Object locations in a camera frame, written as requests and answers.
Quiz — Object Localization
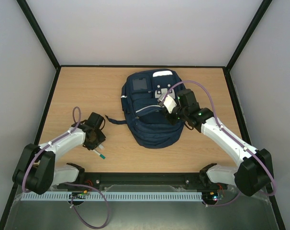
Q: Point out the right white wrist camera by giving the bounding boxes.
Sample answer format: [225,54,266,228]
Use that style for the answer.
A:
[157,93,177,114]

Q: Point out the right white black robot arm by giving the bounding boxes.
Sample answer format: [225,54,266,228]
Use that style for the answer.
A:
[158,89,274,196]

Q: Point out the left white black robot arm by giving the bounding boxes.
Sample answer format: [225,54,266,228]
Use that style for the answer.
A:
[12,113,106,195]

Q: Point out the black enclosure frame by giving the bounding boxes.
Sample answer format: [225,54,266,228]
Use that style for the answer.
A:
[0,0,272,230]

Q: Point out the light blue slotted cable duct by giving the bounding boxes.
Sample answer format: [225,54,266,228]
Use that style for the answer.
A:
[21,192,202,202]

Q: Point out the navy blue school backpack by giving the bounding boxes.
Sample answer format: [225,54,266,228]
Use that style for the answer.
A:
[108,69,185,149]

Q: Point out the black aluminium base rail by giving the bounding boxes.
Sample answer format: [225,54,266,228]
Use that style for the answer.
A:
[15,171,270,190]

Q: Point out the green capped marker pen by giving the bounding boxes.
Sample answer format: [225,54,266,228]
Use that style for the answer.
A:
[93,149,105,159]

